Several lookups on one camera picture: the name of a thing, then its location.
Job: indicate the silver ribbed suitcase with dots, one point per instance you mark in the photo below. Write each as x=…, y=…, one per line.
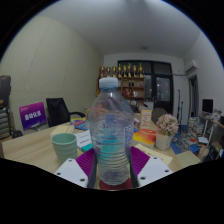
x=4, y=124

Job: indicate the white wall air conditioner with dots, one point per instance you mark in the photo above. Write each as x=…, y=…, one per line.
x=191, y=67

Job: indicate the pink flowers in white pot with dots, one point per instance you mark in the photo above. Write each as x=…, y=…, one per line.
x=166, y=128

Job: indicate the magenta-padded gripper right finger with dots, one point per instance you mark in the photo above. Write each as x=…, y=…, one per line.
x=140, y=160

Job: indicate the tan paper envelope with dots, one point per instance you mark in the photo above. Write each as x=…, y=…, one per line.
x=156, y=155

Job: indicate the teal book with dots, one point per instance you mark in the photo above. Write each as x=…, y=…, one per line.
x=86, y=147

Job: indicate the white paper booklet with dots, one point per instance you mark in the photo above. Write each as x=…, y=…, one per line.
x=83, y=138

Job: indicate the wooden shelf unit with trophies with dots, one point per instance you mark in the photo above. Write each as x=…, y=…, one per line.
x=133, y=86

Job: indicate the black-framed glass door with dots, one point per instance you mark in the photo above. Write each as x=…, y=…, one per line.
x=163, y=86

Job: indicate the pale green cup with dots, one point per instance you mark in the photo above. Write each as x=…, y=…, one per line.
x=64, y=148

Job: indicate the stack of books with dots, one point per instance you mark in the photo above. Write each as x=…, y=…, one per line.
x=195, y=127

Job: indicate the tan standing card box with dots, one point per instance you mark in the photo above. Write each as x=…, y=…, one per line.
x=145, y=119

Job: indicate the colourful blue book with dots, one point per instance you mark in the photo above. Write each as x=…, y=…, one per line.
x=79, y=124

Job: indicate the clear plastic water bottle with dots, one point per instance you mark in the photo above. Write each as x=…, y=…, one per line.
x=110, y=133

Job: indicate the black computer monitor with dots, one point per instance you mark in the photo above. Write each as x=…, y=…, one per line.
x=207, y=106

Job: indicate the dark grey bag tan trim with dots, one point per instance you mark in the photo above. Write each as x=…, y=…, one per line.
x=4, y=91

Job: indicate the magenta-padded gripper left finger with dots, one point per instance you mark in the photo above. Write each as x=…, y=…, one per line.
x=85, y=162

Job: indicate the purple sign board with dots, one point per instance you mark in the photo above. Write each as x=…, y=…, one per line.
x=32, y=116

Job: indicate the orange book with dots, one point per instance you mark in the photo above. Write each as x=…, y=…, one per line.
x=145, y=136

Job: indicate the black office chair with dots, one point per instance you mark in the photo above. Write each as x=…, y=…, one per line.
x=57, y=111

